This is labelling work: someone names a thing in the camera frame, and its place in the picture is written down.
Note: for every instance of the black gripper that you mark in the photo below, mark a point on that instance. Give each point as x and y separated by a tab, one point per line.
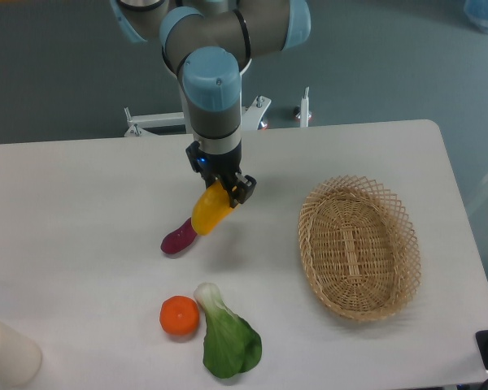
224	167

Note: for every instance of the yellow mango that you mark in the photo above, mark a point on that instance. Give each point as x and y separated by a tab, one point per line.
210	209

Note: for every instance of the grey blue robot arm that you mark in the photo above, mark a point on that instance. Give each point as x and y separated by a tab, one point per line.
206	45

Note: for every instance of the purple sweet potato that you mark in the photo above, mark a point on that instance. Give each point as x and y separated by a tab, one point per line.
180	239

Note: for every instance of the woven bamboo basket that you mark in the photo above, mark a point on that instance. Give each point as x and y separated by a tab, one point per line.
358	248

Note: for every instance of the orange tangerine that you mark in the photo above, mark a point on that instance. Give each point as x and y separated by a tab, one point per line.
179	316

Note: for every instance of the green bok choy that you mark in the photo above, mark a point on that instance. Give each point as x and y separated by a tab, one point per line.
231	346

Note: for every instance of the cream cylindrical bottle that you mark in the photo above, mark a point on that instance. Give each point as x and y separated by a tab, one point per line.
20	357

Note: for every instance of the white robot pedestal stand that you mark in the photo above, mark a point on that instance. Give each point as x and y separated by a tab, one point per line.
253	118

